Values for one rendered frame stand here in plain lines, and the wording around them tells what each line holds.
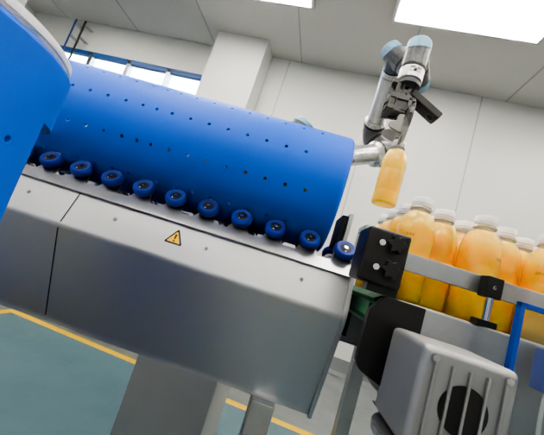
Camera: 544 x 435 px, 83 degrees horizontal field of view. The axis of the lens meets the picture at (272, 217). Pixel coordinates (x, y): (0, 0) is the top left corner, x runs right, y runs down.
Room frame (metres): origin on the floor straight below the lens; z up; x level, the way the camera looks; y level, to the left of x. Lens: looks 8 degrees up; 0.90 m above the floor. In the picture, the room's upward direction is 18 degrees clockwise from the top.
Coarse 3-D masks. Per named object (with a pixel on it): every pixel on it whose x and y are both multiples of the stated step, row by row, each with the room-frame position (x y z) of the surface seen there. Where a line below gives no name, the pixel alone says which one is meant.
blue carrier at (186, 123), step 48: (96, 96) 0.64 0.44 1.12; (144, 96) 0.65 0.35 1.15; (192, 96) 0.67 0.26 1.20; (48, 144) 0.69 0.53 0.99; (96, 144) 0.66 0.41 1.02; (144, 144) 0.63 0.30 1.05; (192, 144) 0.62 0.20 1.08; (240, 144) 0.61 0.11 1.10; (288, 144) 0.61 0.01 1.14; (336, 144) 0.62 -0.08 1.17; (192, 192) 0.67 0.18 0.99; (240, 192) 0.63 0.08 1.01; (288, 192) 0.61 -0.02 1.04; (336, 192) 0.60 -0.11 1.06; (288, 240) 0.71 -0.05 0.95
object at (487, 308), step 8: (480, 280) 0.50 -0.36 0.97; (488, 280) 0.49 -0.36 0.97; (496, 280) 0.48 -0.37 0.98; (480, 288) 0.50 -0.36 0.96; (488, 288) 0.49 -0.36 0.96; (496, 288) 0.48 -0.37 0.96; (488, 296) 0.49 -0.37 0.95; (496, 296) 0.48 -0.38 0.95; (488, 304) 0.49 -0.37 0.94; (488, 312) 0.49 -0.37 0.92; (472, 320) 0.50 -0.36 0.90; (480, 320) 0.49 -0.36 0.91; (488, 320) 0.49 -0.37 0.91; (496, 328) 0.48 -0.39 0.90
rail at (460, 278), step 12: (408, 264) 0.52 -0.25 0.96; (420, 264) 0.52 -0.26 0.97; (432, 264) 0.51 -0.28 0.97; (444, 264) 0.51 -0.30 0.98; (432, 276) 0.51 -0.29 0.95; (444, 276) 0.51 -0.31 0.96; (456, 276) 0.51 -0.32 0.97; (468, 276) 0.51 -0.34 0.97; (480, 276) 0.51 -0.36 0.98; (468, 288) 0.51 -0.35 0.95; (504, 288) 0.50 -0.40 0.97; (516, 288) 0.50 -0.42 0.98; (504, 300) 0.50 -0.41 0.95; (516, 300) 0.50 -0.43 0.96; (528, 300) 0.50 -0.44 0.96; (540, 300) 0.50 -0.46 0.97
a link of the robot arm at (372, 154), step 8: (376, 136) 1.31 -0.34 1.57; (368, 144) 1.31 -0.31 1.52; (376, 144) 1.26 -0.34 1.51; (384, 144) 1.26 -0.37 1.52; (360, 152) 1.21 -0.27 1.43; (368, 152) 1.23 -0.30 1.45; (376, 152) 1.25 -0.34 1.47; (384, 152) 1.25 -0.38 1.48; (352, 160) 1.21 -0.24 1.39; (360, 160) 1.23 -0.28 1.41; (368, 160) 1.25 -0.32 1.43; (376, 160) 1.27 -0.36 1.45
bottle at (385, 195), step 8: (392, 152) 0.86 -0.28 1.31; (400, 152) 0.85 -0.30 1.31; (384, 160) 0.87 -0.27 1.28; (392, 160) 0.85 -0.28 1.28; (400, 160) 0.85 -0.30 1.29; (384, 168) 0.87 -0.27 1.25; (392, 168) 0.85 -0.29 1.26; (400, 168) 0.85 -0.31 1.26; (384, 176) 0.86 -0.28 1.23; (392, 176) 0.85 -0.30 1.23; (400, 176) 0.85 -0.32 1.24; (376, 184) 0.88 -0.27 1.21; (384, 184) 0.86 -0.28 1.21; (392, 184) 0.85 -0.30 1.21; (400, 184) 0.86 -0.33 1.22; (376, 192) 0.87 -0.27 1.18; (384, 192) 0.85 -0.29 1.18; (392, 192) 0.85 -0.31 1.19; (376, 200) 0.87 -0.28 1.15; (384, 200) 0.85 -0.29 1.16; (392, 200) 0.85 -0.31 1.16
